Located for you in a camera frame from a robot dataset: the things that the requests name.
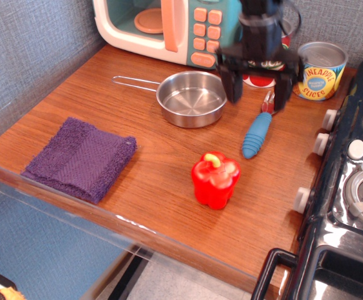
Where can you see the red bell pepper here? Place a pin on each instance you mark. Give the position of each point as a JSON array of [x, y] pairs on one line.
[[214, 178]]

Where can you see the tomato sauce can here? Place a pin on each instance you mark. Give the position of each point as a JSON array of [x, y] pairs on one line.
[[265, 82]]

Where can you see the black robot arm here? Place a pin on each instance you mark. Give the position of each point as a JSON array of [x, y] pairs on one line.
[[265, 7]]

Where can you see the orange object bottom left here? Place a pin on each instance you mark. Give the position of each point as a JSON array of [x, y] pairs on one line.
[[10, 293]]

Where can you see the white stove knob rear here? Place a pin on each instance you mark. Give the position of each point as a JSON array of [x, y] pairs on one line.
[[329, 119]]

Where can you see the blue handled metal fork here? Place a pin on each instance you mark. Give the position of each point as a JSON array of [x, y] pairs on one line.
[[255, 136]]

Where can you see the pineapple slices can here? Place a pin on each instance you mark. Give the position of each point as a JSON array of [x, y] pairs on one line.
[[323, 69]]

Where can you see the white stove knob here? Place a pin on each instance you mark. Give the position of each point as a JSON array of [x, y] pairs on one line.
[[329, 119], [320, 144], [301, 199]]

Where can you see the white stove knob middle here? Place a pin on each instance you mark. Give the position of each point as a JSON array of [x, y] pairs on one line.
[[320, 144]]

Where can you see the clear acrylic table guard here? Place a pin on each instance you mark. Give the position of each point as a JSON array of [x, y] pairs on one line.
[[56, 247]]

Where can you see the purple folded towel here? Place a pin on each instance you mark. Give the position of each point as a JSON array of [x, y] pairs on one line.
[[81, 160]]

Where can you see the white stove knob front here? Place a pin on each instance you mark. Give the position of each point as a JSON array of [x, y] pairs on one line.
[[301, 199]]

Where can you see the small steel pan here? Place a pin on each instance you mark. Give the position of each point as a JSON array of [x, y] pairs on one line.
[[189, 99]]

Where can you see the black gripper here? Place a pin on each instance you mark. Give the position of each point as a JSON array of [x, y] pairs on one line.
[[260, 52]]

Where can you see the black toy stove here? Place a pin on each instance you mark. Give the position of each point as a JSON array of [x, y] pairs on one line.
[[329, 261]]

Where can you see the teal toy microwave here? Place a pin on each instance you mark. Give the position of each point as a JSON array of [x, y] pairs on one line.
[[182, 32]]

